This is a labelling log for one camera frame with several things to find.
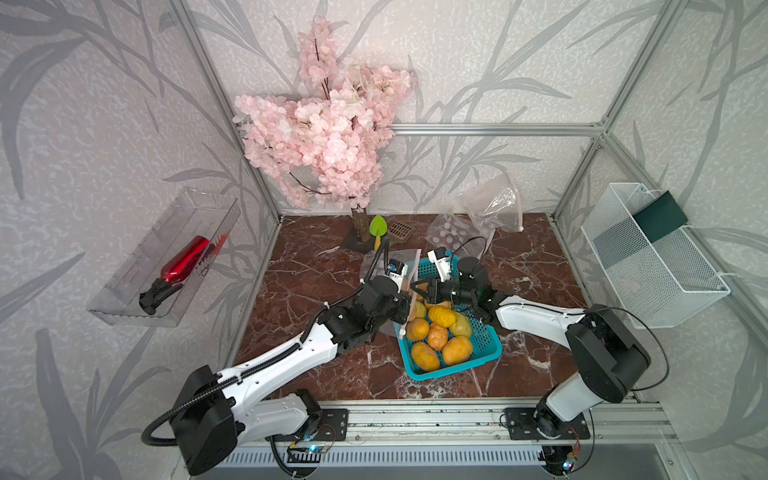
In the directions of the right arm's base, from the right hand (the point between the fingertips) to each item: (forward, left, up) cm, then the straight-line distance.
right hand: (410, 286), depth 83 cm
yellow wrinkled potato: (-6, -9, -6) cm, 13 cm away
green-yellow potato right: (-7, -15, -11) cm, 20 cm away
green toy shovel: (+35, +12, -14) cm, 40 cm away
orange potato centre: (-11, -7, -9) cm, 16 cm away
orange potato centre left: (-10, -2, -7) cm, 12 cm away
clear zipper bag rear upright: (+39, -33, -5) cm, 52 cm away
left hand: (-5, 0, +3) cm, 5 cm away
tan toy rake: (+31, +4, -13) cm, 34 cm away
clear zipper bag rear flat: (+32, -19, -15) cm, 40 cm away
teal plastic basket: (-13, -21, -10) cm, 27 cm away
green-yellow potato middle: (-2, -3, -10) cm, 11 cm away
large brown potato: (-15, -13, -9) cm, 22 cm away
